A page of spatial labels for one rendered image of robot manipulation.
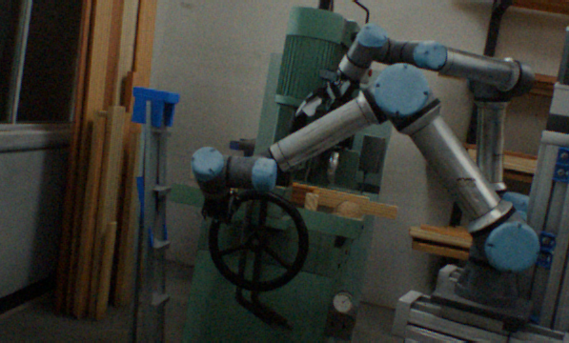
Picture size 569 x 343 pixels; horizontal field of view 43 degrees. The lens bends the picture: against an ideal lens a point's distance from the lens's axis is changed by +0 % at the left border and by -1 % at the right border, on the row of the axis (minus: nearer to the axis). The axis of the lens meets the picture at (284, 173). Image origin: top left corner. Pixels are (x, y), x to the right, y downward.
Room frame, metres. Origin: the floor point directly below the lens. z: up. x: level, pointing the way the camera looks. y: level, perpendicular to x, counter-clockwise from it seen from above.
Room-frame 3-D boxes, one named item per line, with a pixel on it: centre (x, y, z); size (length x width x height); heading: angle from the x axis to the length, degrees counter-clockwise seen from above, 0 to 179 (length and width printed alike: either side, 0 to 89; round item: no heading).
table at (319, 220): (2.22, 0.03, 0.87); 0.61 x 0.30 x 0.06; 81
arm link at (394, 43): (2.05, -0.26, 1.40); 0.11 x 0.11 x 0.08; 29
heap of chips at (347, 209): (2.20, -0.21, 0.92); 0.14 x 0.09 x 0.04; 171
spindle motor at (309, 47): (2.32, -0.01, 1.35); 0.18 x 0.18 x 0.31
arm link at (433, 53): (2.06, -0.49, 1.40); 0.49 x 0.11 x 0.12; 119
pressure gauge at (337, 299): (2.07, -0.24, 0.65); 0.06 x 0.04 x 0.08; 81
